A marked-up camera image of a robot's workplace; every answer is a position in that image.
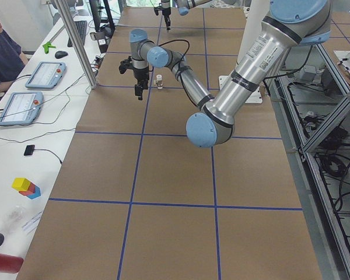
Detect white PPR pipe fitting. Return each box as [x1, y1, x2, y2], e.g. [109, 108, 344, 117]
[153, 74, 163, 90]

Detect black monitor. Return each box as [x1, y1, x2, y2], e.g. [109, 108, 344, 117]
[89, 0, 115, 36]

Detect black keyboard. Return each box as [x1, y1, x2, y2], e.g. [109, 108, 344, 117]
[74, 20, 88, 45]

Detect black computer mouse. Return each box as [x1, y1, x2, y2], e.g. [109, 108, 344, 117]
[54, 51, 68, 59]

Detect upper blue teach pendant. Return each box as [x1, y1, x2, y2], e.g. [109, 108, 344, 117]
[25, 61, 67, 90]

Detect blue teach pendant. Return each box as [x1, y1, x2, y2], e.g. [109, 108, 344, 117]
[0, 92, 44, 127]
[25, 61, 67, 90]

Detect green plastic part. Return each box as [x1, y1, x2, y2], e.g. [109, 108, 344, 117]
[43, 41, 56, 54]

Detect lower blue teach pendant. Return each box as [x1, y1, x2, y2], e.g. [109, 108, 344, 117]
[0, 92, 44, 127]

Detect small black box on table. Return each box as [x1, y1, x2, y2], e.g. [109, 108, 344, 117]
[23, 145, 35, 156]

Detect seated person in dark shirt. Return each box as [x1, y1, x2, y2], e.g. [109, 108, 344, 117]
[0, 22, 28, 93]

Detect stacked coloured toy blocks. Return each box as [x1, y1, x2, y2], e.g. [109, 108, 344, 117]
[12, 177, 41, 200]

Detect red cylinder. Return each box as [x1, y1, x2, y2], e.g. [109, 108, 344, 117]
[0, 253, 24, 274]

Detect aluminium frame post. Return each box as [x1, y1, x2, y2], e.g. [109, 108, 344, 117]
[54, 0, 97, 89]

